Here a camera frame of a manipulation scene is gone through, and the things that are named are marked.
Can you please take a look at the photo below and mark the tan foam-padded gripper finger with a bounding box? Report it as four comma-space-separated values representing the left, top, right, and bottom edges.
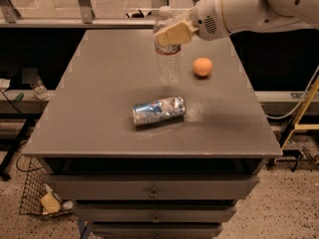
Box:
155, 20, 198, 46

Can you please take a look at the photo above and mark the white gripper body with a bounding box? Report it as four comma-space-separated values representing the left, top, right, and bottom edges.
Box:
190, 0, 229, 41

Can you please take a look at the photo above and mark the clear plastic water bottle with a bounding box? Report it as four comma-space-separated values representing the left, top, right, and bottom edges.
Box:
153, 6, 181, 86

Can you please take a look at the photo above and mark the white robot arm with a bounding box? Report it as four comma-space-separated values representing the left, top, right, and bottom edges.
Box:
155, 0, 319, 46

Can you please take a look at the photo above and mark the crushed blue silver redbull can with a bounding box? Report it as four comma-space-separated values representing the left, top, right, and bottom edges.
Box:
132, 97, 186, 126

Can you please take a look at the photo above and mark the orange fruit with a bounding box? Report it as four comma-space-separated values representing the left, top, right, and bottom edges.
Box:
192, 58, 213, 77

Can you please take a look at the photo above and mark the yellow metal stand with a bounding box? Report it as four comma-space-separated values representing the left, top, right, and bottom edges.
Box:
278, 77, 319, 171

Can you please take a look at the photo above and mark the top grey drawer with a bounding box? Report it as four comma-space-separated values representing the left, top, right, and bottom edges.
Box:
47, 174, 258, 200

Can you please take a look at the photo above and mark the grey drawer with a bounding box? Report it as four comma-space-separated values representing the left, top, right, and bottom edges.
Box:
92, 223, 223, 239
74, 201, 236, 223
47, 174, 258, 200

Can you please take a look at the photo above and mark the middle grey drawer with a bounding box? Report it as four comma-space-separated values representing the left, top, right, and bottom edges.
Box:
74, 201, 236, 223

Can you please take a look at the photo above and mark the bottom grey drawer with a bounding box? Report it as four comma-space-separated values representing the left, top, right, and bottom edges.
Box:
92, 223, 223, 239

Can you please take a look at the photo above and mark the yellow sponge in basket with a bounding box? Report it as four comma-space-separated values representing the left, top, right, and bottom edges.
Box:
40, 191, 61, 214

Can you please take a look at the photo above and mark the metal rail frame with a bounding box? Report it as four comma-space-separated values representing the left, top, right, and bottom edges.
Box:
1, 0, 155, 29

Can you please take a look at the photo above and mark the black cable on floor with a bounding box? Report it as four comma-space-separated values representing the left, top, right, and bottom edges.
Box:
15, 152, 44, 173

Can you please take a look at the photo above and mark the black wire basket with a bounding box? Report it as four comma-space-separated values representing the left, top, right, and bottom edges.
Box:
19, 158, 73, 220

